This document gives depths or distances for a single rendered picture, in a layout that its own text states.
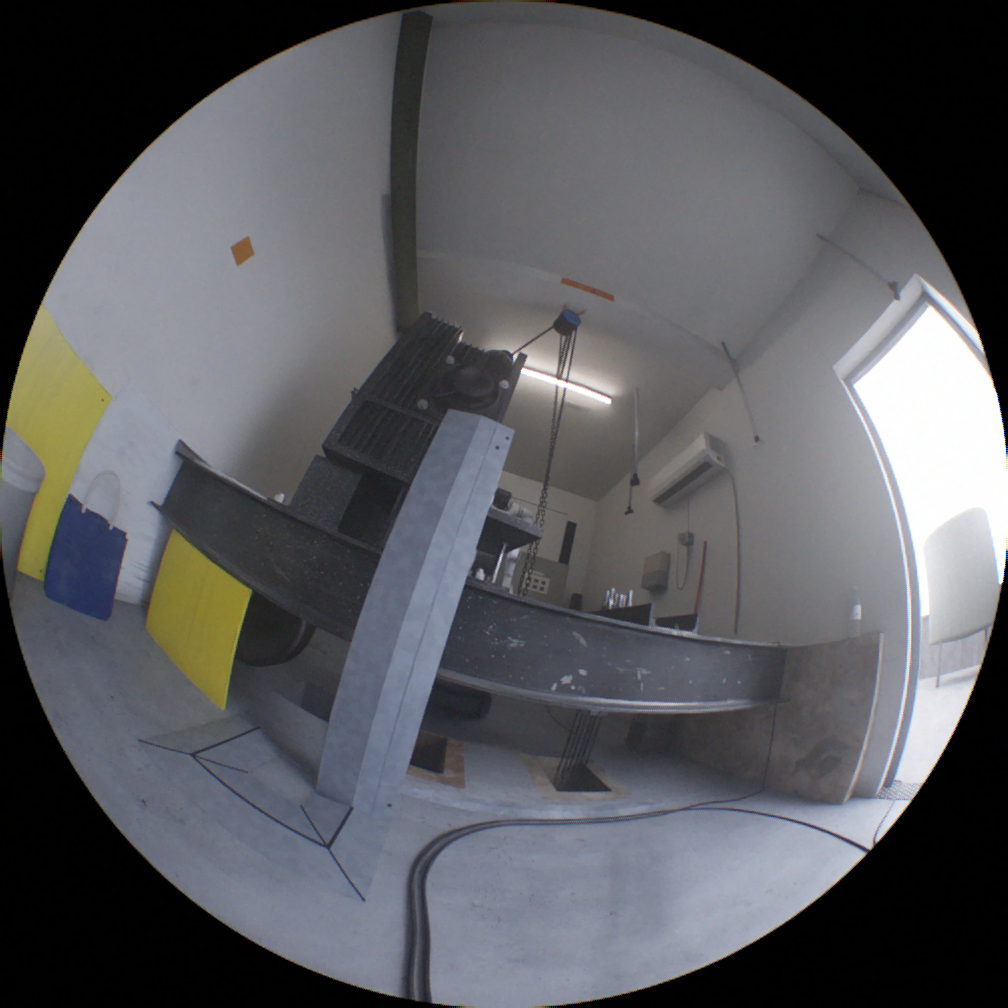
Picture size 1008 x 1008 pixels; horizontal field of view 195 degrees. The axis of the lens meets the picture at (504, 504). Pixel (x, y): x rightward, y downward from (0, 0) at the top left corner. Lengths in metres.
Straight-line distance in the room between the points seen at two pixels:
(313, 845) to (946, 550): 6.12
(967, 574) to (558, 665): 5.58
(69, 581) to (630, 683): 1.73
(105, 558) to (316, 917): 1.04
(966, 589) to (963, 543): 0.59
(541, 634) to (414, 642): 0.35
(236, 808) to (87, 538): 0.83
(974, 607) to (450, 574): 5.84
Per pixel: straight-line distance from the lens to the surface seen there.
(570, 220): 2.36
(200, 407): 1.52
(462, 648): 0.79
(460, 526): 0.66
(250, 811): 0.75
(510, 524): 0.89
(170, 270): 1.36
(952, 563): 5.76
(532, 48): 2.57
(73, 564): 1.23
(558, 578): 4.08
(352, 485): 0.92
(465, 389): 0.95
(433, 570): 0.63
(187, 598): 1.14
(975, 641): 8.14
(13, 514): 1.02
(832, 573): 1.70
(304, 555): 0.93
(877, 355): 2.22
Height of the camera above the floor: 0.57
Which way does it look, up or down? 24 degrees up
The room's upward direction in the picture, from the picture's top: 17 degrees clockwise
